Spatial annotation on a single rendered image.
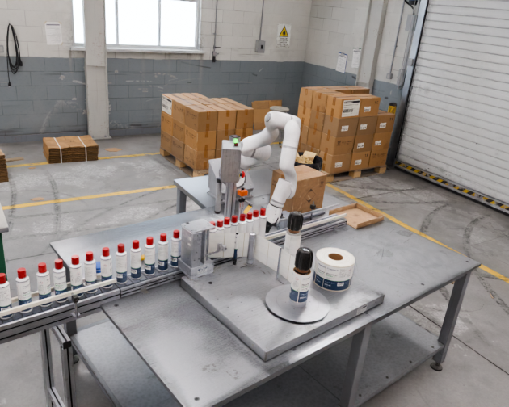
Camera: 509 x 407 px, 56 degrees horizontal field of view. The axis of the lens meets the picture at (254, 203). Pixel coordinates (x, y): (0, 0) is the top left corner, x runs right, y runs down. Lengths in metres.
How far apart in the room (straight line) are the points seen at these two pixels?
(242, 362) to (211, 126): 4.37
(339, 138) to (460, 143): 1.63
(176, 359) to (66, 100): 6.14
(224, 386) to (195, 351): 0.23
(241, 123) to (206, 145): 0.56
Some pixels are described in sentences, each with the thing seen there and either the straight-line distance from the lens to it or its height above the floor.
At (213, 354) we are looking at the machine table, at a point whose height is 0.83.
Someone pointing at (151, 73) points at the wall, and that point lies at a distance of 8.12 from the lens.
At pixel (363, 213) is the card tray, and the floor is 0.83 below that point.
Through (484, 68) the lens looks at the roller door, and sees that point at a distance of 6.87.
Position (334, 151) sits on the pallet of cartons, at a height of 0.46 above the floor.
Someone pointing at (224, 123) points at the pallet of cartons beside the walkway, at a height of 0.73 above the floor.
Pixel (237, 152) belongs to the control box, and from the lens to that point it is 2.55.
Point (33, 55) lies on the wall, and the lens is 7.65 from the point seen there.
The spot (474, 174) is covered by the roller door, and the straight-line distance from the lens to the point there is 6.97.
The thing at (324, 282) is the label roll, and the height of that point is 0.92.
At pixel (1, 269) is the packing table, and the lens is 3.51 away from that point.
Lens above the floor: 2.20
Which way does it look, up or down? 23 degrees down
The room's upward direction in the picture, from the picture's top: 5 degrees clockwise
